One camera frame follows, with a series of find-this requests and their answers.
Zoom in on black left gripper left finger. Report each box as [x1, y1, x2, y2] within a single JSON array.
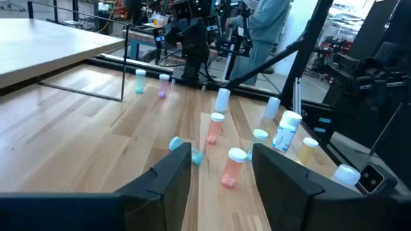
[[0, 142, 193, 231]]

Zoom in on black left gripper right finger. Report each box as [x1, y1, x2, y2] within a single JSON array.
[[252, 142, 411, 231]]

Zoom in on yellow vial white cap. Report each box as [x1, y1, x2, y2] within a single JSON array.
[[297, 137, 320, 167]]

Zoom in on clear bottle white cap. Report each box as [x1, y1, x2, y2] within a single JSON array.
[[330, 164, 362, 193]]

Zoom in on white bottle blue label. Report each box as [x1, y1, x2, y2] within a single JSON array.
[[272, 110, 303, 153]]

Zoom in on plain white bottle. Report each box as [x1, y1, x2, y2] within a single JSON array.
[[214, 87, 231, 113], [263, 96, 281, 120]]

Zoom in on purple vial white cap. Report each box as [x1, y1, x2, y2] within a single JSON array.
[[158, 73, 171, 99]]

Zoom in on wooden shelf black metal legs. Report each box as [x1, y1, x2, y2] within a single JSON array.
[[0, 0, 131, 103]]

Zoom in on black background machine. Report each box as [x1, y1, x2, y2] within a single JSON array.
[[324, 41, 411, 129]]

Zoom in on wooden workbench blue legs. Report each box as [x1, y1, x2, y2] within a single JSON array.
[[121, 28, 180, 62]]

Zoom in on black background equipment stand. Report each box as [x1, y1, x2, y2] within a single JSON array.
[[204, 0, 254, 81]]

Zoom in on person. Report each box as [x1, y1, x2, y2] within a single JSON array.
[[224, 0, 292, 86]]

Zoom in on black table-level camera box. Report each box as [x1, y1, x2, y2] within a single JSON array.
[[354, 162, 398, 196]]

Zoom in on black table edge bracket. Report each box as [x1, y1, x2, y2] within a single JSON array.
[[85, 0, 411, 196]]

